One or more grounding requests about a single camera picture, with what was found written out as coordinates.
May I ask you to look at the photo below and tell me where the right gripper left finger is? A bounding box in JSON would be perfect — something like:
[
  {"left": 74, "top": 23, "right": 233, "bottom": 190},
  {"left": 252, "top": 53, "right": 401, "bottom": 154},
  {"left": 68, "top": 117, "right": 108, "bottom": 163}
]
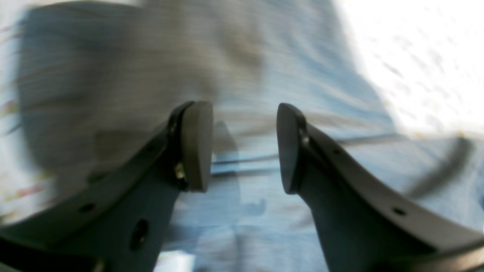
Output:
[{"left": 1, "top": 100, "right": 213, "bottom": 272}]

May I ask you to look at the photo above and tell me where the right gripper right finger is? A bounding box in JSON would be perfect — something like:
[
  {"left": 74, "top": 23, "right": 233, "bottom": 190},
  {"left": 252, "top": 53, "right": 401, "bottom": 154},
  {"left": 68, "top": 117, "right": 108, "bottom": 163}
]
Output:
[{"left": 276, "top": 103, "right": 483, "bottom": 272}]

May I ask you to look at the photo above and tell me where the grey t-shirt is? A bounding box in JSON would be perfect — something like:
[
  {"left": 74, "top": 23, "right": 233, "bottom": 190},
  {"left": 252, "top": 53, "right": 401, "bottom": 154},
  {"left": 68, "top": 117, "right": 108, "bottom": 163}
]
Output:
[{"left": 15, "top": 0, "right": 483, "bottom": 272}]

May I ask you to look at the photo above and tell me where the terrazzo pattern tablecloth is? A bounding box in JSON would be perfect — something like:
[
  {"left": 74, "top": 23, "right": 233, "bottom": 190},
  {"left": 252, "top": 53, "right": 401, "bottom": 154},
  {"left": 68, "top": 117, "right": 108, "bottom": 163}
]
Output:
[{"left": 1, "top": 0, "right": 483, "bottom": 223}]

